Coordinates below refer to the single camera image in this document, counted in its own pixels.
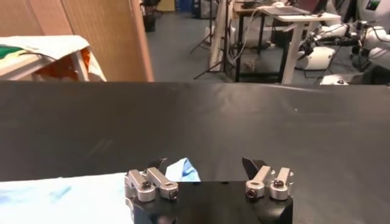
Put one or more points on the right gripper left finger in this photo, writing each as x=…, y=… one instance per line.
x=143, y=185

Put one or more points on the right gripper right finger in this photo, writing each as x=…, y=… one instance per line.
x=262, y=179

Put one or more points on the light blue t-shirt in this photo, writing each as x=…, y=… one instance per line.
x=61, y=198

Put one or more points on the black table cover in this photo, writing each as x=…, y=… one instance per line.
x=213, y=121

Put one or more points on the white standing desk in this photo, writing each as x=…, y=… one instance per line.
x=294, y=45

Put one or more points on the black tripod stand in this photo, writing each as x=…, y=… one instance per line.
x=225, y=45

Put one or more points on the orange cloth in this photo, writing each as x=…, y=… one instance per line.
x=61, y=68

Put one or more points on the brown wooden desk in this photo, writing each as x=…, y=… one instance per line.
x=239, y=36

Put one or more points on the white leaning board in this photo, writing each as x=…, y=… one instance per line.
x=217, y=33

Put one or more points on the wooden folding screen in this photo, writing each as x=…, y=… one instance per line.
x=100, y=30

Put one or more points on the white table with cloth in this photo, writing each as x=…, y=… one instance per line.
x=55, y=45

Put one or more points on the white side table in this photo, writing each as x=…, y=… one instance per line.
x=18, y=65

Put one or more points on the white computer mouse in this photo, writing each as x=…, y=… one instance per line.
x=278, y=4

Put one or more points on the white humanoid robot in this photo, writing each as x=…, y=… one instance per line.
x=377, y=36

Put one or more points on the green folded shirt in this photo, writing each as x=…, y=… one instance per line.
x=7, y=51

